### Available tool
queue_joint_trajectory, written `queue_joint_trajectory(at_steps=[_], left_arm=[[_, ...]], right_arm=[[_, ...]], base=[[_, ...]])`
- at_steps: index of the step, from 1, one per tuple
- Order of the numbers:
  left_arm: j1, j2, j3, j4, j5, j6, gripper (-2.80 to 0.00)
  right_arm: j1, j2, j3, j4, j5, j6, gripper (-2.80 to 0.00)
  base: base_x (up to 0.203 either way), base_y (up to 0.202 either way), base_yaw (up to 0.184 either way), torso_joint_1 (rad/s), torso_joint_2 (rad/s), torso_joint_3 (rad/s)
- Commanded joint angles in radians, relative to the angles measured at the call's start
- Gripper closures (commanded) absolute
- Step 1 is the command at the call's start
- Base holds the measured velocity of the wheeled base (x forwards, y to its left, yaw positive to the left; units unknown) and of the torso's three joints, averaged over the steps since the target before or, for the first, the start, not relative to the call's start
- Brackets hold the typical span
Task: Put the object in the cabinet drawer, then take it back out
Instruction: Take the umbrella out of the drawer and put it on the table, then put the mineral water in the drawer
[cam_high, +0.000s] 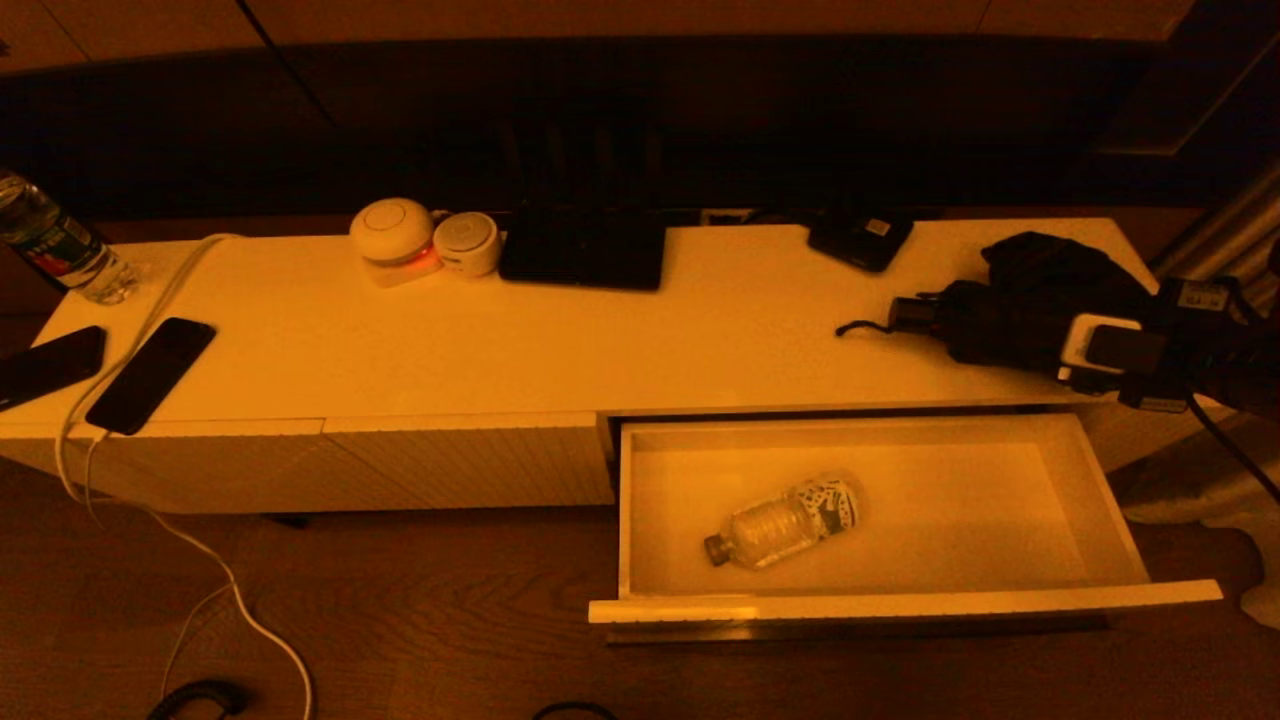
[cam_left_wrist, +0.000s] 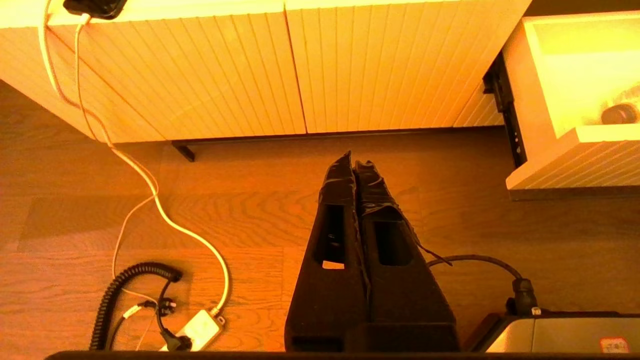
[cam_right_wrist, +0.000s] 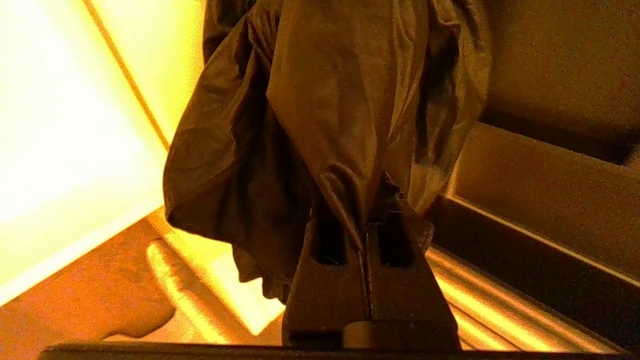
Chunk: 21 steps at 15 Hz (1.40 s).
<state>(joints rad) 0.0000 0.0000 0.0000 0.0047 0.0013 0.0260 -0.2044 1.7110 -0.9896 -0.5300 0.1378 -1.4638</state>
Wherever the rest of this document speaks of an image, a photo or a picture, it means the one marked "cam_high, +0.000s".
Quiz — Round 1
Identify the white low cabinet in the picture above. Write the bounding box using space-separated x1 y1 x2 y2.
0 218 1236 516

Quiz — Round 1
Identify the clear plastic bottle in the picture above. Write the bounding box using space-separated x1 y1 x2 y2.
703 472 863 571

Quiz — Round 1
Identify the white and grey wrist camera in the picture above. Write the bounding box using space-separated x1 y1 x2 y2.
1060 315 1168 373

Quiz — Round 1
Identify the black umbrella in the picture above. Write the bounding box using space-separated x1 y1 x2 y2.
835 232 1151 376

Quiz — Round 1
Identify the small black labelled device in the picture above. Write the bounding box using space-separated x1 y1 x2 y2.
808 208 915 274

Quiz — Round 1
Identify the green label water bottle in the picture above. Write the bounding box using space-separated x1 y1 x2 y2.
0 168 146 306

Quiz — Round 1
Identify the small white round speaker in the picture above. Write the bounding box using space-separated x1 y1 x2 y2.
433 211 502 278

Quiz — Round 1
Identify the black smartphone with cable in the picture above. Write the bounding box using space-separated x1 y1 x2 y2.
85 317 216 436

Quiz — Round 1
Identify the black coiled cable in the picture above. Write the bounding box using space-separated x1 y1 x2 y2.
148 680 249 720

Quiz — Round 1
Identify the white round red-lit device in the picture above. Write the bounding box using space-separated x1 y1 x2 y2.
349 197 442 289

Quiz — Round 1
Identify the black flat box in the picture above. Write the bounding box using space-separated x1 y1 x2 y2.
498 205 667 292

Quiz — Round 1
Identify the white charging cable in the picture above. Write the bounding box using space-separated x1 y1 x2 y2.
55 233 313 720

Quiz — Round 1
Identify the white cabinet drawer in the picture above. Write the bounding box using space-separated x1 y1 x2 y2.
588 412 1223 641

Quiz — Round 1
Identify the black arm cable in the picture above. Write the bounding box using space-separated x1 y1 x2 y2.
1185 395 1280 506

